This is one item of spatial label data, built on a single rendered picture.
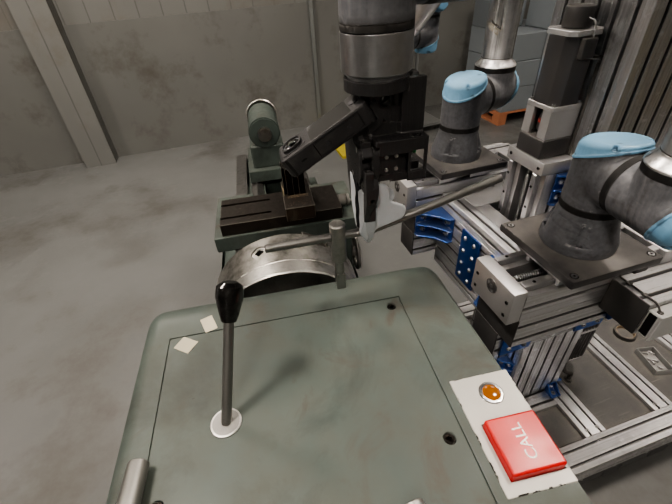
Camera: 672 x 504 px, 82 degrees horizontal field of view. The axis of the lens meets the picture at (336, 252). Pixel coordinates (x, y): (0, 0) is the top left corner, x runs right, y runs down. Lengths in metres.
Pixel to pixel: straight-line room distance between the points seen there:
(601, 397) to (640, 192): 1.30
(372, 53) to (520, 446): 0.42
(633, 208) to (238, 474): 0.70
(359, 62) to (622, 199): 0.54
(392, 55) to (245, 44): 4.38
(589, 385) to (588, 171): 1.28
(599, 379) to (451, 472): 1.60
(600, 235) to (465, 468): 0.59
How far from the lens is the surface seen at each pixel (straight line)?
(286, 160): 0.44
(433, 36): 1.46
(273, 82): 4.87
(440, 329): 0.57
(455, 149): 1.24
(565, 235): 0.91
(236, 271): 0.77
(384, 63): 0.42
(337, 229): 0.51
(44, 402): 2.52
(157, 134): 4.99
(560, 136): 1.11
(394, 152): 0.45
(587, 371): 2.04
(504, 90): 1.32
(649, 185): 0.78
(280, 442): 0.48
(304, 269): 0.70
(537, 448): 0.49
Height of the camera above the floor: 1.68
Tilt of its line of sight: 38 degrees down
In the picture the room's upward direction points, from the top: 4 degrees counter-clockwise
